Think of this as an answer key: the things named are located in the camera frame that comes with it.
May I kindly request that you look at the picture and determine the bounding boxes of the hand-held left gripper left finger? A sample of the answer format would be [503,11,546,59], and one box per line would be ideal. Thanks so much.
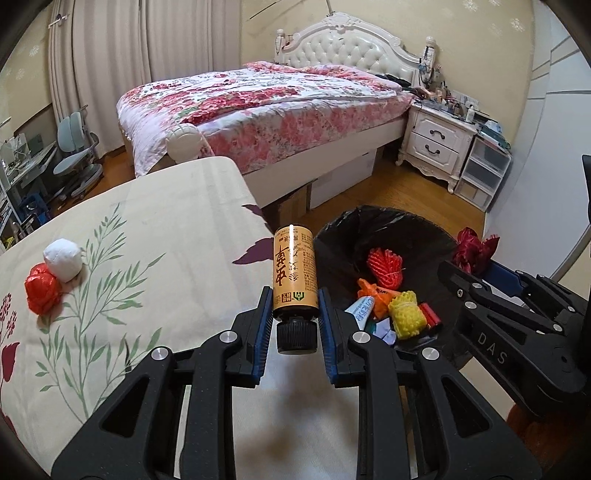
[51,286,274,480]

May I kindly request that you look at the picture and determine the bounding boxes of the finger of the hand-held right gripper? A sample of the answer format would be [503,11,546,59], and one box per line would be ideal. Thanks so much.
[485,261,589,324]
[438,261,587,418]

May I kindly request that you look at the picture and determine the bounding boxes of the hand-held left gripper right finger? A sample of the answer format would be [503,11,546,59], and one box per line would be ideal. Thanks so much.
[318,287,542,480]

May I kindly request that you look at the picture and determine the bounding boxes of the silver white sachet tube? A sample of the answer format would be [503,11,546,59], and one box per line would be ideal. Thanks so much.
[344,296,377,324]

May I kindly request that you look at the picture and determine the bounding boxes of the dark red foil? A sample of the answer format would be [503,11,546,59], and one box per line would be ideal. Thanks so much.
[451,227,500,278]

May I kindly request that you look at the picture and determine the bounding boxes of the lavender paper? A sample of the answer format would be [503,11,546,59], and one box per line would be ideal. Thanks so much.
[374,318,399,344]

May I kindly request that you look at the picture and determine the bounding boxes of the amber bottle with black cap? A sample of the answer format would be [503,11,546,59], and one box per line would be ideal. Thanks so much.
[271,224,320,355]

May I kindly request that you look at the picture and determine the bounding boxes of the orange snack wrapper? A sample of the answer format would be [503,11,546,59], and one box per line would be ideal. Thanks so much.
[372,286,402,320]

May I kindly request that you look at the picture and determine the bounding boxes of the red bottle with black cap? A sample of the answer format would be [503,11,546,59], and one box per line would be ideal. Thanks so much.
[417,302,443,330]

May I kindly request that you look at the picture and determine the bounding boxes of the trash bin with black bag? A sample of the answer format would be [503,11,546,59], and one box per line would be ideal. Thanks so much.
[313,204,476,370]

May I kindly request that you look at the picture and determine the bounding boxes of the yellow foam net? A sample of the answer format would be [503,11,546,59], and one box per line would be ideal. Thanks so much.
[388,291,426,341]

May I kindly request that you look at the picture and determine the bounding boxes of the red foam net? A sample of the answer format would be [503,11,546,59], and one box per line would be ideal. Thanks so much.
[367,248,404,291]

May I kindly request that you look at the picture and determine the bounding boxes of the clear plastic drawer unit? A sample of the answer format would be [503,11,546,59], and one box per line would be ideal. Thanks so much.
[455,136,512,212]

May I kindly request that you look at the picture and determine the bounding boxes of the leaf print bed cover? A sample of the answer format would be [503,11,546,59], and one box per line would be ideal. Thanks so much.
[0,157,365,480]

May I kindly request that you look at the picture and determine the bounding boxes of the brown cardboard box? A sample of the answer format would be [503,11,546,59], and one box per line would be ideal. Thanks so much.
[276,182,312,227]

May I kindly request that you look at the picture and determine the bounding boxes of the white storage box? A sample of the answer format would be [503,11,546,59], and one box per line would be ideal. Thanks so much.
[309,150,377,210]

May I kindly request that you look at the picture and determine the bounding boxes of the white nightstand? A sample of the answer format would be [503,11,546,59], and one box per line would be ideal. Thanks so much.
[396,102,478,190]

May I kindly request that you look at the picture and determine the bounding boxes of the cluster of small toiletries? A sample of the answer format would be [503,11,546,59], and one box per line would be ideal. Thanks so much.
[413,69,509,139]

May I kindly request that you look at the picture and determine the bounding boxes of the white round bedpost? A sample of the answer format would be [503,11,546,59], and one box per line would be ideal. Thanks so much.
[166,122,204,163]

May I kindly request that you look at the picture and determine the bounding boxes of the white crumpled paper ball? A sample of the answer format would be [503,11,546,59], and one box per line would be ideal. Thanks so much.
[43,239,85,281]

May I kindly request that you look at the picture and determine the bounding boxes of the red crumpled plastic bag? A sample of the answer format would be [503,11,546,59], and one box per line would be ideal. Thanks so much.
[24,263,64,315]

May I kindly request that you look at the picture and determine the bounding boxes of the floral pink quilt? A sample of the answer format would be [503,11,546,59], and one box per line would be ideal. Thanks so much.
[115,60,413,178]

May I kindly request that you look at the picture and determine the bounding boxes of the light blue desk chair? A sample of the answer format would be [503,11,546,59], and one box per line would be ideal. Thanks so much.
[53,105,105,201]

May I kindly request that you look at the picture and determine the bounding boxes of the white tufted bed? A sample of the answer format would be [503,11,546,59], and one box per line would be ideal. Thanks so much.
[117,11,437,210]

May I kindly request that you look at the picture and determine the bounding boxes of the white study desk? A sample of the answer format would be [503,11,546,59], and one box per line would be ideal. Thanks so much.
[0,134,58,195]

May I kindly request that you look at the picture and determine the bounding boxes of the cream curtain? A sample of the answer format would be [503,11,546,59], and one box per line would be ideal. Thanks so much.
[46,0,245,155]

